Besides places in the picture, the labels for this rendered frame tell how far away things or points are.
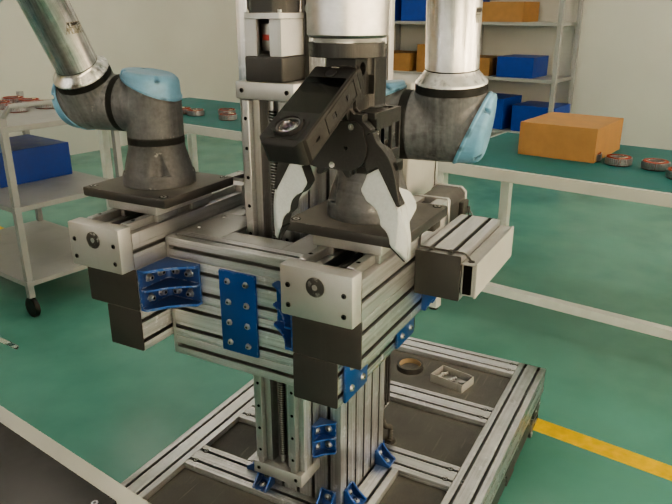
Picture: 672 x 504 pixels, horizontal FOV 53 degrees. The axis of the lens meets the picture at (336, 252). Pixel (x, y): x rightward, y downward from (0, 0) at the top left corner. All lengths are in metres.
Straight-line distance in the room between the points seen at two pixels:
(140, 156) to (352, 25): 0.88
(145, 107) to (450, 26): 0.64
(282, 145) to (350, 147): 0.09
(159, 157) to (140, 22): 6.41
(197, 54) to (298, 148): 7.76
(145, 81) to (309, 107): 0.84
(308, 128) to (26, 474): 0.70
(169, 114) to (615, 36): 5.95
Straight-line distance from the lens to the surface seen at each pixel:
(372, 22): 0.62
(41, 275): 3.50
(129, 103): 1.42
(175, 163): 1.42
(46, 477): 1.06
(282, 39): 1.31
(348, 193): 1.14
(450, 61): 1.08
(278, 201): 0.68
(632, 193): 2.77
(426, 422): 2.10
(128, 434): 2.50
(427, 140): 1.09
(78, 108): 1.48
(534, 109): 6.71
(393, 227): 0.63
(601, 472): 2.39
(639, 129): 7.03
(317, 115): 0.57
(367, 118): 0.63
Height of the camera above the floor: 1.38
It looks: 20 degrees down
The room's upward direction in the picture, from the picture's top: straight up
